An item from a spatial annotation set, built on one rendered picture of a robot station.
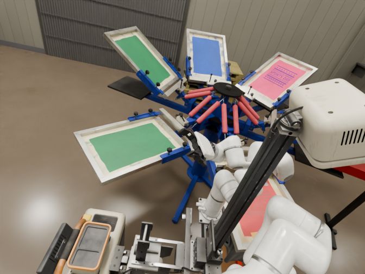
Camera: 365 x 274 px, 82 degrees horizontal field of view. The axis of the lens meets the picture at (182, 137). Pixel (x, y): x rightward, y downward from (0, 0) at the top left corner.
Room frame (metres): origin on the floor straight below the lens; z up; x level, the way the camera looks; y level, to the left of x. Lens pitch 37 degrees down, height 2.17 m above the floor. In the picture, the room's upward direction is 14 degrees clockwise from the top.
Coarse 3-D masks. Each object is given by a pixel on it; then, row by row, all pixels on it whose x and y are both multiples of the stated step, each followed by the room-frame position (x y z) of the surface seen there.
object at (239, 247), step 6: (276, 180) 1.29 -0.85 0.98; (282, 186) 1.23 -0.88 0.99; (282, 192) 1.18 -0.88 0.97; (288, 198) 1.12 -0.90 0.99; (234, 234) 0.72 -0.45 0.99; (234, 240) 0.68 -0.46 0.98; (240, 240) 0.69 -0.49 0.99; (234, 246) 0.66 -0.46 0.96; (240, 246) 0.65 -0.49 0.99; (246, 246) 0.66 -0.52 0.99
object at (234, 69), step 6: (228, 60) 4.91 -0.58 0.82; (234, 66) 4.59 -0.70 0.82; (234, 72) 4.21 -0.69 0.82; (240, 72) 4.30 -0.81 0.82; (234, 78) 4.21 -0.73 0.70; (240, 78) 4.21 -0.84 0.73; (192, 84) 4.14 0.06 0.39; (234, 84) 4.20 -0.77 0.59; (186, 90) 4.08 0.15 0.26; (198, 102) 4.15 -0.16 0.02
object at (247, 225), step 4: (240, 220) 0.85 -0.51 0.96; (244, 220) 0.86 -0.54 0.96; (248, 220) 0.86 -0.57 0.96; (252, 220) 0.87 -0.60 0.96; (256, 220) 0.88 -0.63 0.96; (260, 220) 0.89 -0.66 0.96; (240, 224) 0.82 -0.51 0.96; (244, 224) 0.83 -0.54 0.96; (248, 224) 0.84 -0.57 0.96; (252, 224) 0.84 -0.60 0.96; (256, 224) 0.85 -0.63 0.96; (260, 224) 0.86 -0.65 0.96; (244, 228) 0.80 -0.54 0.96; (248, 228) 0.80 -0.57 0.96; (252, 228) 0.81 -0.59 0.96; (256, 228) 0.82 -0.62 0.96; (244, 232) 0.77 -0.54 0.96; (248, 232) 0.78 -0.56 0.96; (252, 232) 0.78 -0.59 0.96
